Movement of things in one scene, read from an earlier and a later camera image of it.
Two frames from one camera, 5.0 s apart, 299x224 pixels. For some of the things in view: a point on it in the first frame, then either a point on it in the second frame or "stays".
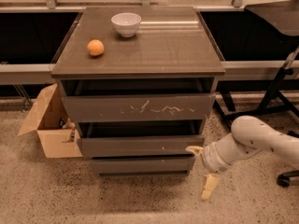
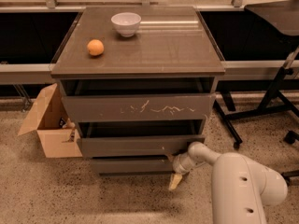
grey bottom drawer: (144, 167) stays
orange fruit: (95, 48) stays
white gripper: (210, 159) to (178, 165)
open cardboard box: (57, 133) stays
